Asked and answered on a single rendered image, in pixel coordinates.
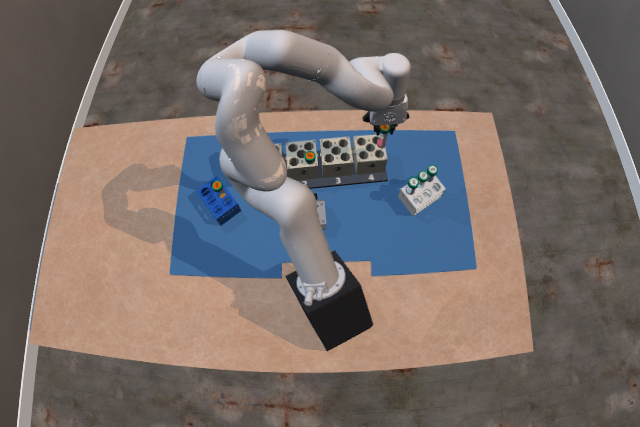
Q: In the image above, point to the blue flat mat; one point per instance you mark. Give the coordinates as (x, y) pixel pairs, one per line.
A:
(364, 222)

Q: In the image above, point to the white tube rack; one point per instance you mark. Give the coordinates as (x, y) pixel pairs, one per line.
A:
(430, 189)

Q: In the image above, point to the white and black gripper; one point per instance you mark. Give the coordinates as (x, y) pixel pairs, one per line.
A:
(395, 115)

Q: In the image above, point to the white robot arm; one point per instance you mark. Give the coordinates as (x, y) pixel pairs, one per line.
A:
(258, 163)

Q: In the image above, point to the blue tube rack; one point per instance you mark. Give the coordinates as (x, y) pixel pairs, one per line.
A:
(228, 212)

